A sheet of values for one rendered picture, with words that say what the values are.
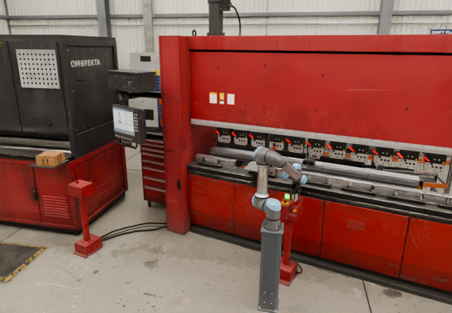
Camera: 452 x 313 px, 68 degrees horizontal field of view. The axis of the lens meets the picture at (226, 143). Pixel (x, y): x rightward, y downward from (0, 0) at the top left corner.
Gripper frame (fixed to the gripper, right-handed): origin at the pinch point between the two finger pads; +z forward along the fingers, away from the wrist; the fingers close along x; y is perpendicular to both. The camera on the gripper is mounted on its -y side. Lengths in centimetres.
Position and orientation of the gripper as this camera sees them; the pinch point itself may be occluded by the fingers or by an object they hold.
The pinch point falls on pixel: (294, 200)
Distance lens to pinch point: 317.2
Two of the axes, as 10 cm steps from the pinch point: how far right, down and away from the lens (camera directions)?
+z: 0.4, 9.4, 3.5
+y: 5.3, -3.1, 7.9
